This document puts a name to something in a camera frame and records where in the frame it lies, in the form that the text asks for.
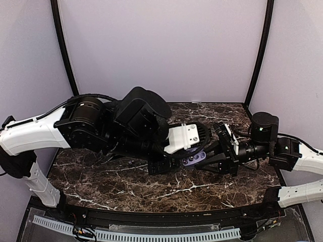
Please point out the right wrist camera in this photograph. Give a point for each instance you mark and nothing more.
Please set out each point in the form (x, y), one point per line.
(227, 136)

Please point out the white slotted cable duct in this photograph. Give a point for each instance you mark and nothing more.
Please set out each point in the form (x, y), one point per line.
(138, 233)

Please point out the right black frame post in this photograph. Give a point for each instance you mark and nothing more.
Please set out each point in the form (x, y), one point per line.
(261, 52)

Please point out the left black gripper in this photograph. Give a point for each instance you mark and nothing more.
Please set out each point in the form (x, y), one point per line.
(156, 169)

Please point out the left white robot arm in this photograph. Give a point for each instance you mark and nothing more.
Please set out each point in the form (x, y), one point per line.
(135, 126)

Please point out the purple grey earbud case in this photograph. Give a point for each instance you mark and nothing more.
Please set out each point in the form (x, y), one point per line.
(190, 161)

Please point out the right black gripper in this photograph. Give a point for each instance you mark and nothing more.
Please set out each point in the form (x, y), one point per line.
(226, 166)

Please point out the left black frame post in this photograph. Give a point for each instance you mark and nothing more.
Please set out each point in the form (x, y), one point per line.
(62, 46)

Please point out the black frame post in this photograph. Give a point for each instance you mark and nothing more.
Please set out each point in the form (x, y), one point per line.
(261, 52)
(62, 46)

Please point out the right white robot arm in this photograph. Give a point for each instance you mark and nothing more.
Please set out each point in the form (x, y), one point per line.
(263, 141)

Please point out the black front rail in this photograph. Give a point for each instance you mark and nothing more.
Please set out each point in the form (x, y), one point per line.
(241, 216)

